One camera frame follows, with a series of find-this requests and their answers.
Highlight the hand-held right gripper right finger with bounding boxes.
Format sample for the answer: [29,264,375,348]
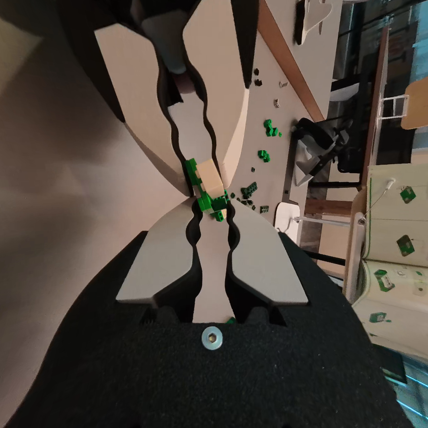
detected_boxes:
[225,199,309,306]

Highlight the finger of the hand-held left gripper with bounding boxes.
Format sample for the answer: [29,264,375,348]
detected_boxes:
[94,22,194,198]
[182,0,251,189]

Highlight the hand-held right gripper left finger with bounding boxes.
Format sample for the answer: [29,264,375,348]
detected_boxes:
[115,197,203,305]

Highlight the scattered bright green lego pieces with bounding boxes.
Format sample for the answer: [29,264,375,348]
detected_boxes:
[257,119,283,163]

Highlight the scattered dark green lego pieces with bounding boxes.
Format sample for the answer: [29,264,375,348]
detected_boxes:
[231,68,263,206]

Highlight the open lego instruction booklet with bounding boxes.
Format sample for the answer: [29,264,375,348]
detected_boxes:
[353,164,428,360]

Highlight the person's left hand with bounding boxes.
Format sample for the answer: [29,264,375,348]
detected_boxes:
[173,71,202,96]

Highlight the book stand with white base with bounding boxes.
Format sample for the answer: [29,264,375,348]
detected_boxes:
[274,191,368,303]

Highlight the spare hand-held gripper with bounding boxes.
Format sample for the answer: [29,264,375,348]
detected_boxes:
[292,117,352,186]

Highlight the tan rounded board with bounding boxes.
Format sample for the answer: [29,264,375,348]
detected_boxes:
[401,78,428,130]

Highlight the white frame stand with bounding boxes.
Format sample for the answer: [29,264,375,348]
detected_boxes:
[378,95,409,120]

